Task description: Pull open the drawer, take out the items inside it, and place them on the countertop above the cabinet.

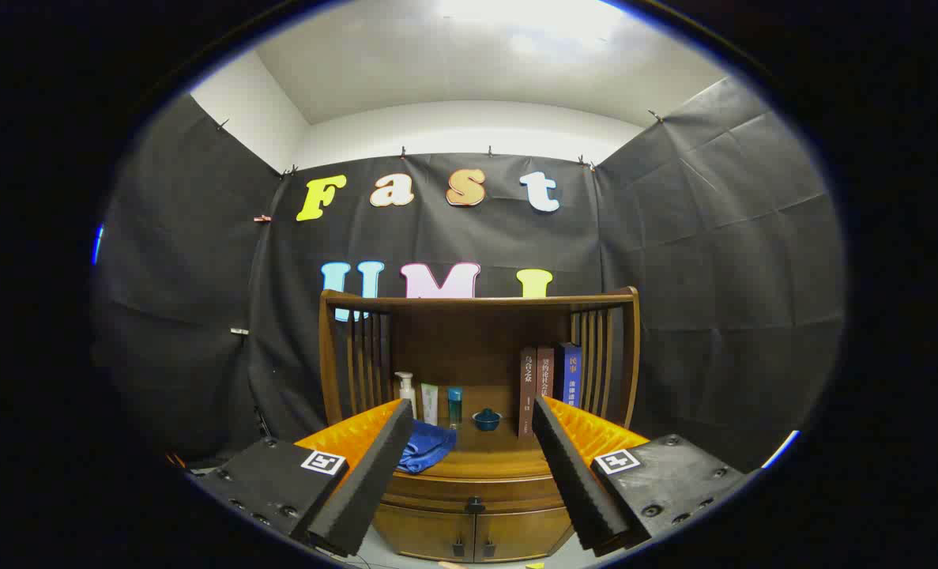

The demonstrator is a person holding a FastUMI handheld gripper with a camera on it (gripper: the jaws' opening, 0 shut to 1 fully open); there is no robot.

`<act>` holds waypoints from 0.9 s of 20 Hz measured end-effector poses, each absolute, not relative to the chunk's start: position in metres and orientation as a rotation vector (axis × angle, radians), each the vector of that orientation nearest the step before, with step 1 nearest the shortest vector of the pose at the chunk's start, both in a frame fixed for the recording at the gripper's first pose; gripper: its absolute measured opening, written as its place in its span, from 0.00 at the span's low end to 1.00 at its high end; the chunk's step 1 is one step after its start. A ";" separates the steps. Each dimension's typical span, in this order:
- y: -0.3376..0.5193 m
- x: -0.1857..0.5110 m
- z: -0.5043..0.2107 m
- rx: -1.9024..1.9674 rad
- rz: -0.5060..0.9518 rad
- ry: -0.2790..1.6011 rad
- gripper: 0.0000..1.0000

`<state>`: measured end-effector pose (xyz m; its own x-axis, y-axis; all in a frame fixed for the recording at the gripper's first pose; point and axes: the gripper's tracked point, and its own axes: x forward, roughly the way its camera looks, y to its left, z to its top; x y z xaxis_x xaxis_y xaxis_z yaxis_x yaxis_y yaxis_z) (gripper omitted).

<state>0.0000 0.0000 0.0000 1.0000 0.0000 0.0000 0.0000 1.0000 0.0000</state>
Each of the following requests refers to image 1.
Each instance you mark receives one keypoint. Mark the dark brown book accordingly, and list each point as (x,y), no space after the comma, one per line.
(527,391)

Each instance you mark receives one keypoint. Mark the blue book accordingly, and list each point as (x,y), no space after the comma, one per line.
(570,375)

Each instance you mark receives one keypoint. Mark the teal bottle with blue cap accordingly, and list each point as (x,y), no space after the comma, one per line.
(454,407)

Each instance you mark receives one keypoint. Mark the folded blue towel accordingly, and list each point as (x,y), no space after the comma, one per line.
(429,447)

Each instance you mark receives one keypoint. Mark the wooden cabinet door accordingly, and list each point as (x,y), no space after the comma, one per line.
(520,536)
(429,533)

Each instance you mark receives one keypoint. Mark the dark blue lidded bowl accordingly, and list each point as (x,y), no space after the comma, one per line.
(487,420)

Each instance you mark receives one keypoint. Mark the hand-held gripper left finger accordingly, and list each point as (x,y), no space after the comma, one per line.
(367,480)

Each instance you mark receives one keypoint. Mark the wooden drawer with black knob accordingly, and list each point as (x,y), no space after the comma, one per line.
(510,490)

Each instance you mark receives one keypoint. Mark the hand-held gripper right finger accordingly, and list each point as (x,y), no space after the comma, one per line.
(578,480)

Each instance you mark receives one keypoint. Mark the white and green tube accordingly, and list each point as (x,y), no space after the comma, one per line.
(430,405)

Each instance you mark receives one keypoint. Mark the wooden cabinet with slatted hutch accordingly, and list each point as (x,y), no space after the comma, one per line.
(468,340)

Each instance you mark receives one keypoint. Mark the wooden countertop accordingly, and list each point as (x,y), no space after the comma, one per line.
(494,452)

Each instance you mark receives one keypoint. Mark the reddish brown book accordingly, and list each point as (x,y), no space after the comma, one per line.
(545,371)

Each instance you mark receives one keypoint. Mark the white pump bottle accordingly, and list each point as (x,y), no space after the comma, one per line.
(406,395)

